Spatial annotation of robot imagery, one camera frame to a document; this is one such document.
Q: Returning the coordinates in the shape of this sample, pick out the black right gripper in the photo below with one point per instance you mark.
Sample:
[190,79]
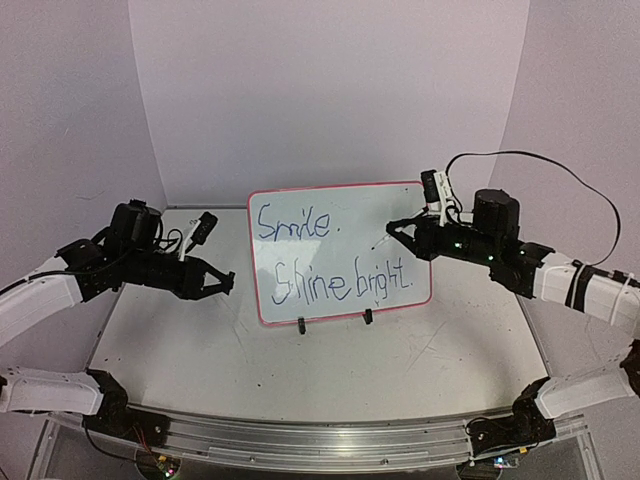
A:
[422,243]

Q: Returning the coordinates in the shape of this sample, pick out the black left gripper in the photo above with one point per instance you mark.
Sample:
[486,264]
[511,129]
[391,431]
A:
[187,286]

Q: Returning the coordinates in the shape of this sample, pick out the pink framed whiteboard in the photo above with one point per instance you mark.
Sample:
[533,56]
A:
[323,252]

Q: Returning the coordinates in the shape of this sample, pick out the black marker cap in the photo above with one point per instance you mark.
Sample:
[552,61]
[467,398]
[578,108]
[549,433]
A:
[230,282]

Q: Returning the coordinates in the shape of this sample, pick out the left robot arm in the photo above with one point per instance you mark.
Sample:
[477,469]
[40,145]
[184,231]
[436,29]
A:
[132,249]

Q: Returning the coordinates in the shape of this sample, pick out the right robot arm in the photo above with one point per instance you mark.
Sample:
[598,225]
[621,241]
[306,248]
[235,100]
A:
[535,271]

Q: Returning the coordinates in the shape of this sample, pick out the left black whiteboard stand clip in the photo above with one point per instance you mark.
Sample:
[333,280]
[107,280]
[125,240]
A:
[301,325]

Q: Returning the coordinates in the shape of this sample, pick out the black whiteboard stand clip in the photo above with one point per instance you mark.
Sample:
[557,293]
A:
[368,316]
[301,325]

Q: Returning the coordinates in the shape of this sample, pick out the right black whiteboard stand clip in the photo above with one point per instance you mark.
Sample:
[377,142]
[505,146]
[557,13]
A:
[368,316]

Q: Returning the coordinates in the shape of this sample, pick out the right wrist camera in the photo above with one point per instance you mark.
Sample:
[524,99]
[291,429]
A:
[439,197]

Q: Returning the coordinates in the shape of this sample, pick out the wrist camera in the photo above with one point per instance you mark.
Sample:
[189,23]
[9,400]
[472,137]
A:
[198,234]
[439,197]

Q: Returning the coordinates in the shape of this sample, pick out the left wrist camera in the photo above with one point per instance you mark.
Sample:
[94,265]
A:
[198,234]

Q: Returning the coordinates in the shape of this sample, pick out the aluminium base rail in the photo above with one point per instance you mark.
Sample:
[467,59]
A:
[409,444]

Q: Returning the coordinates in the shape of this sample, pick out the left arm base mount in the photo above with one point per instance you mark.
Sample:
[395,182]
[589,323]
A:
[117,419]

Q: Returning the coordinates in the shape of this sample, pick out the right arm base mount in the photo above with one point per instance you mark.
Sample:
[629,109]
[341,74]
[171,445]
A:
[524,426]

